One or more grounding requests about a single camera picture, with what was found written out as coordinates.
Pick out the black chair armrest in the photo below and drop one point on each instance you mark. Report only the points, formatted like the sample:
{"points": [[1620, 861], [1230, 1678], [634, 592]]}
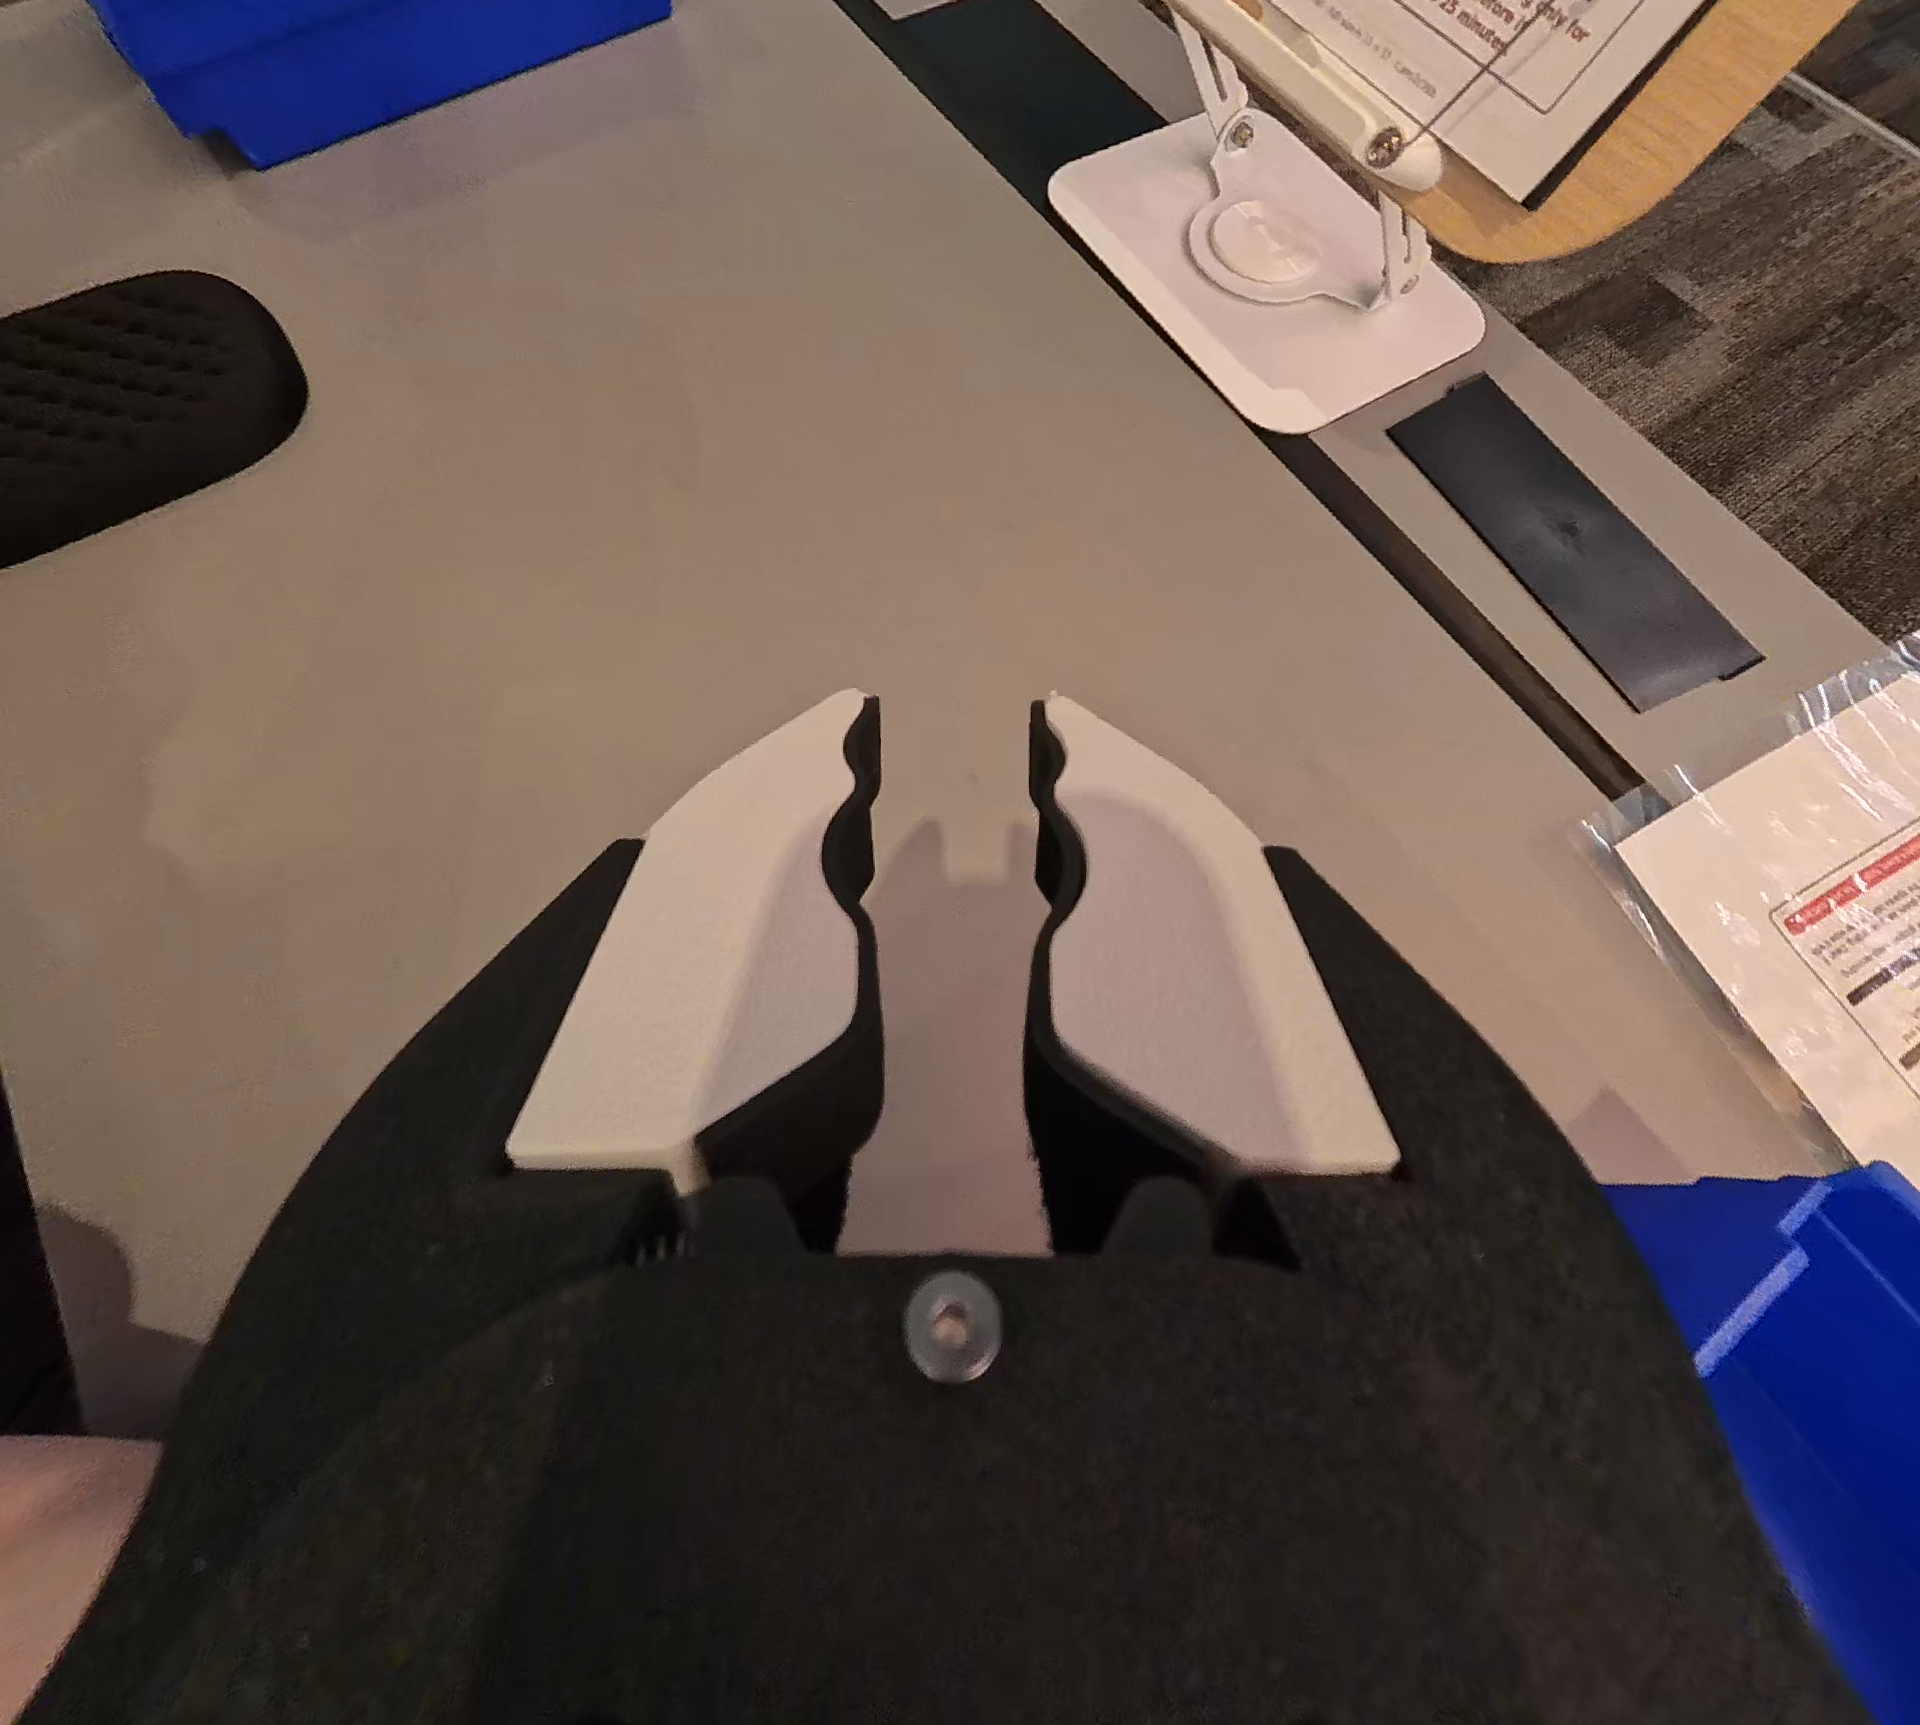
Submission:
{"points": [[134, 406]]}

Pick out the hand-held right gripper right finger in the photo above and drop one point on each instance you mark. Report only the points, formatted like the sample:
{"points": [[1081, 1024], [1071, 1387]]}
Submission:
{"points": [[1200, 975]]}

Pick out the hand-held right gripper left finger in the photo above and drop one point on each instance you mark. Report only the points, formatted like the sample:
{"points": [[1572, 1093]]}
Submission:
{"points": [[704, 991]]}

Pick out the clear plastic bag with papers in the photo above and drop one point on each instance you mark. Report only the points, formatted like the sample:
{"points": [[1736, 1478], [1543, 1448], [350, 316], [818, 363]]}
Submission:
{"points": [[1770, 945]]}

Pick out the white document stand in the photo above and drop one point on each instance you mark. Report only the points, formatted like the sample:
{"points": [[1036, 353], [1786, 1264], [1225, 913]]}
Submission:
{"points": [[1291, 316]]}

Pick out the black desk cover flap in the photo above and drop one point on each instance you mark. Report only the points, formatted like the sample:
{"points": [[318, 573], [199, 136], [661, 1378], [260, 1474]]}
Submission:
{"points": [[1021, 92], [1574, 555]]}

